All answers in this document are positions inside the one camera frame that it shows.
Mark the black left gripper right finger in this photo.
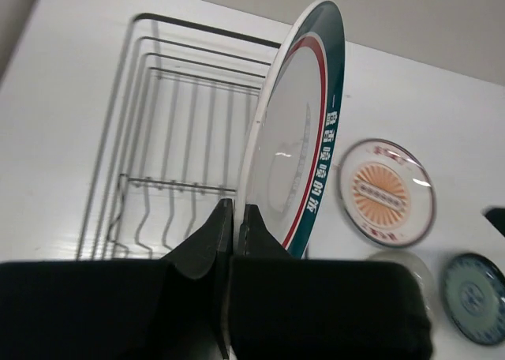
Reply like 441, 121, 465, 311
228, 205, 433, 359

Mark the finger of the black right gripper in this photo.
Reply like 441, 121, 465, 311
484, 207, 505, 236

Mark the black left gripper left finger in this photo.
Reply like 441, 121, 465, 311
1, 199, 233, 359

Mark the blue floral teal plate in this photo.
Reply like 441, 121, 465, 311
440, 253, 504, 347

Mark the clear glass square plate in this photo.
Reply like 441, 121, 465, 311
367, 249, 438, 325

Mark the orange sunburst white plate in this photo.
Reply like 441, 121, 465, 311
336, 138, 436, 249

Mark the green red rimmed white plate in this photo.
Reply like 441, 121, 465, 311
234, 0, 346, 258

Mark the grey wire dish rack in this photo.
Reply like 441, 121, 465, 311
76, 13, 279, 261

